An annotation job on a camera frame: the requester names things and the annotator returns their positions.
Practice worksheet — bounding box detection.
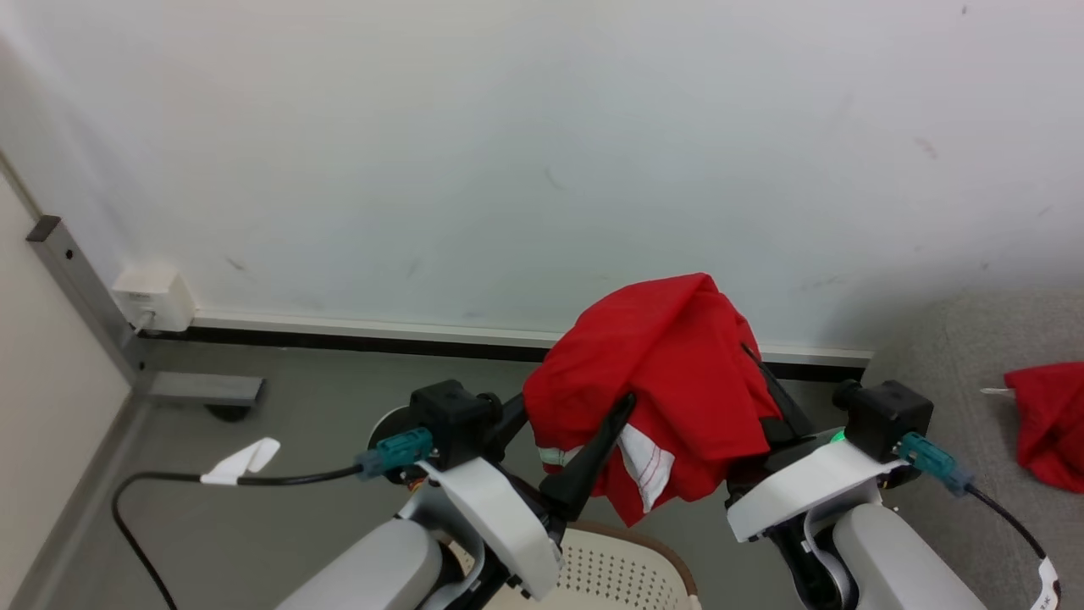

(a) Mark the grey metal frame post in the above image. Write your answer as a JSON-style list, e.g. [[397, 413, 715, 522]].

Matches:
[[25, 215, 152, 387]]

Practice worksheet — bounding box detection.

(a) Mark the white wall power adapter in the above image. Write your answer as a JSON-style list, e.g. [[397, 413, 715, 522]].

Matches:
[[111, 266, 196, 333]]

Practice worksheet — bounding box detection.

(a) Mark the white and black baseboard strip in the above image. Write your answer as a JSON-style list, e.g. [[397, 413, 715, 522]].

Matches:
[[138, 313, 874, 381]]

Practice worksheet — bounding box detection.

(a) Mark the red crumpled garment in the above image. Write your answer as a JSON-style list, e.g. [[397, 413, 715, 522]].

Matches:
[[981, 362, 1084, 495]]

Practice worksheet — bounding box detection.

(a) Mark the red garment with white lining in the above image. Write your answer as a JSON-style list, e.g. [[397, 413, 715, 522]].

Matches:
[[522, 272, 785, 527]]

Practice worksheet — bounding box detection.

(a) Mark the cream perforated laundry basket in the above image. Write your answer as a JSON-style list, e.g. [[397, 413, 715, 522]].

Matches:
[[447, 520, 703, 610]]

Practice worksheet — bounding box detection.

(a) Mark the black cable with teal plug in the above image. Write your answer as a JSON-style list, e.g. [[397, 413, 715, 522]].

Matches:
[[896, 431, 1063, 610], [112, 427, 435, 610]]

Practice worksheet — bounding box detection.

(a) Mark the white paper cable tag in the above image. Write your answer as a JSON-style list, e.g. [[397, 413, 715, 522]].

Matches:
[[200, 437, 281, 487]]

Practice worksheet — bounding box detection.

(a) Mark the grey metal base plate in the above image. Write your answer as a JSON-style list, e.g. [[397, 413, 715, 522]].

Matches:
[[144, 370, 266, 409]]

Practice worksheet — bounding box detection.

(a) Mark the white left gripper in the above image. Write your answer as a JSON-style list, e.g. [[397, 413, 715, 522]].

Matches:
[[419, 392, 638, 602]]

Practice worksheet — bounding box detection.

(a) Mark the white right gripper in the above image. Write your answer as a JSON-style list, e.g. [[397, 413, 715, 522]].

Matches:
[[726, 342, 909, 544]]

